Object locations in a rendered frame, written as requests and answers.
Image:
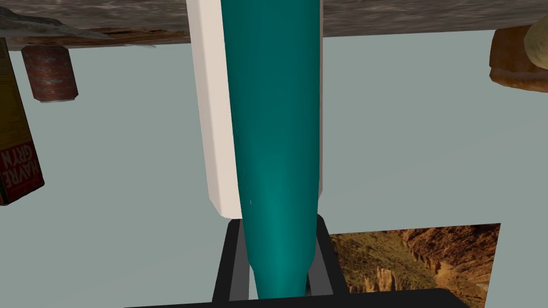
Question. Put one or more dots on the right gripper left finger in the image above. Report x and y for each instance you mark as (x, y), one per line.
(214, 107)

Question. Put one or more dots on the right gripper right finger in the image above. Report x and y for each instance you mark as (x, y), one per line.
(330, 265)

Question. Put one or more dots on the teal bottle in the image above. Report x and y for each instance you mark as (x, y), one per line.
(274, 128)

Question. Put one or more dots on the red rusty can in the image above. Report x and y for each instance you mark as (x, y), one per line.
(50, 73)

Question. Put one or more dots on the yellow and red box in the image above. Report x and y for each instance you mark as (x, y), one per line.
(15, 162)

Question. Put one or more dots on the brown bread loaf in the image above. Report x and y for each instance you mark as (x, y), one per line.
(511, 64)

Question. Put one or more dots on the pale yellow round object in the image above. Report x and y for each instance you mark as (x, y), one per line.
(538, 45)

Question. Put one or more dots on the rocky landscape wall picture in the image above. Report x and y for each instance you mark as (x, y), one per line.
(419, 265)

